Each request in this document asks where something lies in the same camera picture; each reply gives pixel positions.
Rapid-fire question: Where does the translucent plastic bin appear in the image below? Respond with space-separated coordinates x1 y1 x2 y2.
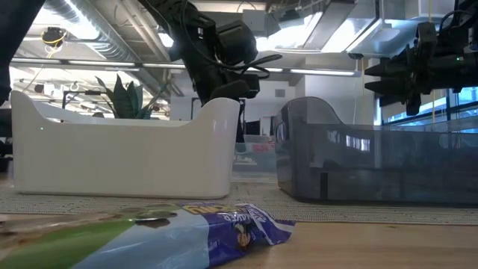
274 96 478 205

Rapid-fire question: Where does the long ceiling light strip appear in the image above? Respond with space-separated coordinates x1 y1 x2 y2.
9 58 360 78

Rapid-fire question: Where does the person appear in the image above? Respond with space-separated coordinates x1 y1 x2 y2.
0 0 46 106

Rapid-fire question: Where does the white plastic bin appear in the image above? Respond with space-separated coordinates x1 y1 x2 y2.
10 89 240 200

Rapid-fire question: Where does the black device with yellow cable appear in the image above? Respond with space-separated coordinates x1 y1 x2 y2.
40 25 69 49

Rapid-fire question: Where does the silver ceiling air duct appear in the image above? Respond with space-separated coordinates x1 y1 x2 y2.
43 0 137 63

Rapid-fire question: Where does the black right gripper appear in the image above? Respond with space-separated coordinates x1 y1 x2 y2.
364 21 478 117

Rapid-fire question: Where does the blue purple granola bar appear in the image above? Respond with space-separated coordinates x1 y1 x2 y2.
0 202 296 269

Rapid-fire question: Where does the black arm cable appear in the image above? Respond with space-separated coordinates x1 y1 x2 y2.
238 53 284 80

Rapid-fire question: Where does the green potted plant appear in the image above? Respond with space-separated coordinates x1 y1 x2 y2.
95 73 169 120

